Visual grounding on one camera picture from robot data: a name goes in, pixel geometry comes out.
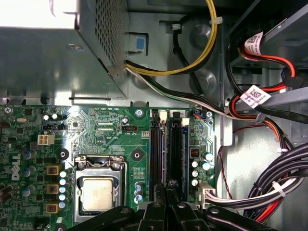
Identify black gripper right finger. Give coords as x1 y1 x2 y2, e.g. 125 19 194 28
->
166 180 275 231

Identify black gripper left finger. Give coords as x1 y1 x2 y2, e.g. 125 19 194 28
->
72 184 167 231

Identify black RAM slot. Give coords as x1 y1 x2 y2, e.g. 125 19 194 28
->
156 109 167 193
169 110 182 186
150 109 157 203

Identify white power connector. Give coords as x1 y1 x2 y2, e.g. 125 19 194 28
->
198 181 217 209

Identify CPU socket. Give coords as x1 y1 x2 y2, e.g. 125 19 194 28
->
73 155 129 226

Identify silver CPU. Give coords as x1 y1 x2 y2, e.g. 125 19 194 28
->
81 178 115 212

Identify metal socket cover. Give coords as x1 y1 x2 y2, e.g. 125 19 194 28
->
74 155 127 224

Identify black open PC case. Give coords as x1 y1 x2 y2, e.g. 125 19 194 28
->
0 0 308 231

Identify green motherboard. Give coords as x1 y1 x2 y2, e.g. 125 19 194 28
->
0 104 216 231

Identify white four-pin socket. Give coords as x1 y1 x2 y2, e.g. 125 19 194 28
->
37 133 55 146

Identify blue release tab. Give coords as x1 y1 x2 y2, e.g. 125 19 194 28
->
128 33 147 52

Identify grey power supply unit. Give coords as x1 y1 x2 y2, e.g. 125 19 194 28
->
0 0 128 101

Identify metal drive cage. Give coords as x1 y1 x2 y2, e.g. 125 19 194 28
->
228 0 308 109

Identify wire locking lever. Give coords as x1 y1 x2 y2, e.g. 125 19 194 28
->
83 155 129 210

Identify black cable bundle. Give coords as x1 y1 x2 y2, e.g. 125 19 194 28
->
206 141 308 231

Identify white black green wires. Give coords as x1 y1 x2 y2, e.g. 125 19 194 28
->
124 66 265 121

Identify thin black cable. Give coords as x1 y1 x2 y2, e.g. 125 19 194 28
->
169 23 205 97

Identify yellow black power cable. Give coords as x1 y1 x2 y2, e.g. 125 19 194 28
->
124 0 218 77

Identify red orange power wires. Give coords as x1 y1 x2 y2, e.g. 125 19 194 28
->
227 33 298 151

